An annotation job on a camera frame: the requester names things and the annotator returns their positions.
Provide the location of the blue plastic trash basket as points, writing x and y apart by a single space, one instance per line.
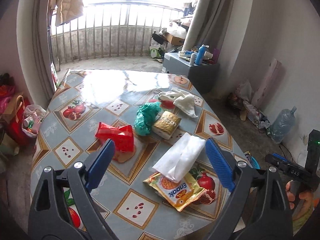
252 160

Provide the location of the cardboard box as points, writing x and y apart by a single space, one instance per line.
175 41

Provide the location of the red plastic bag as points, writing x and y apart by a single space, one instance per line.
122 136

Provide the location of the large clear water bottle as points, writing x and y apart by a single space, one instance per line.
283 124

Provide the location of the blue bottle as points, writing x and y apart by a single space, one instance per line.
200 55

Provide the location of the grey cabinet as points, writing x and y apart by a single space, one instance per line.
201 76

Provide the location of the gold Love snack packet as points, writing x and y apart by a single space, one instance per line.
166 125

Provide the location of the orange snack packet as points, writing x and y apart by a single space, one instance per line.
180 194

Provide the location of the clear bag with items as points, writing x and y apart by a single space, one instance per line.
32 120

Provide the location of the fruit-pattern tablecloth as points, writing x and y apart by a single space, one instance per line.
92 104

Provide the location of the right hand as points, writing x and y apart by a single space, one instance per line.
306 196

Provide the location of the white tissue pack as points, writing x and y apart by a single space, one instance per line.
178 160

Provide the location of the brown paper shopping bag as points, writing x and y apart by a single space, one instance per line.
14 105

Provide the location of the beige padded jacket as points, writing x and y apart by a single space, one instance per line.
66 10

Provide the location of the grey curtain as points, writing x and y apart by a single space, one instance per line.
218 23

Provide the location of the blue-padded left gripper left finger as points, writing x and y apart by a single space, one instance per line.
49 216

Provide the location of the white cloth rag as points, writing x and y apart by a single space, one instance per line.
181 99

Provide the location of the teal plastic bag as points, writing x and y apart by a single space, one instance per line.
145 117

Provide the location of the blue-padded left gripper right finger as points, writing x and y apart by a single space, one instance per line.
271 215

